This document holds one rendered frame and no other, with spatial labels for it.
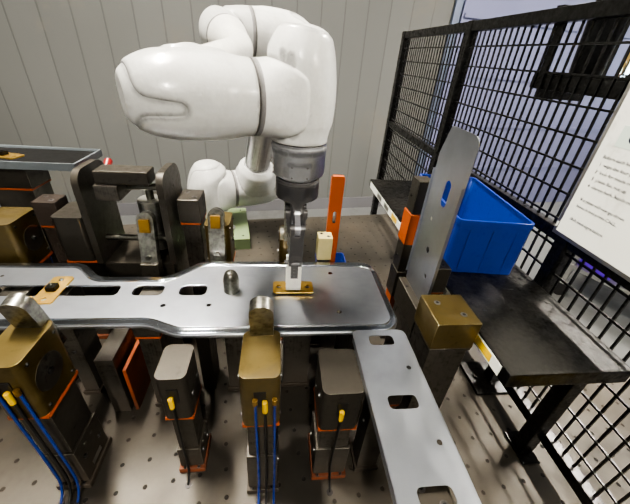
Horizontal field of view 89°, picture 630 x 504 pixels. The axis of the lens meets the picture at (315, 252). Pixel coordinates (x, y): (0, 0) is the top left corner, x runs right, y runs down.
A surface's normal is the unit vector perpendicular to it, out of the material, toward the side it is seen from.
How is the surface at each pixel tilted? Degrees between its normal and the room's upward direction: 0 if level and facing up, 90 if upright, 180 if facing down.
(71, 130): 90
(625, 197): 90
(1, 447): 0
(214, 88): 72
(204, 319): 0
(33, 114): 90
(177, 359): 0
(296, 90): 85
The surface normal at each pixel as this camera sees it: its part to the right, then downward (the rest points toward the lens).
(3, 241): 0.10, 0.53
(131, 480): 0.07, -0.85
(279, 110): 0.36, 0.65
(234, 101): 0.45, 0.41
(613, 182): -0.99, -0.01
